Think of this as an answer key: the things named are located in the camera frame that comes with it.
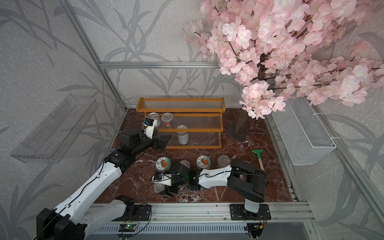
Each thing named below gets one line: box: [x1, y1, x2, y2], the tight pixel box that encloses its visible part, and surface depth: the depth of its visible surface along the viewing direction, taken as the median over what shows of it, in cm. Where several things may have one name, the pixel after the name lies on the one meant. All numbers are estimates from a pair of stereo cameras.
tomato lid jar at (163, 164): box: [155, 156, 171, 172], surface depth 84 cm
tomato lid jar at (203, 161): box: [196, 155, 211, 169], surface depth 84 cm
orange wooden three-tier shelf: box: [136, 97, 226, 149], surface depth 101 cm
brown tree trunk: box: [234, 109, 249, 136], surface depth 98 cm
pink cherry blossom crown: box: [183, 0, 384, 120], surface depth 49 cm
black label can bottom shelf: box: [176, 124, 189, 145], surface depth 94 cm
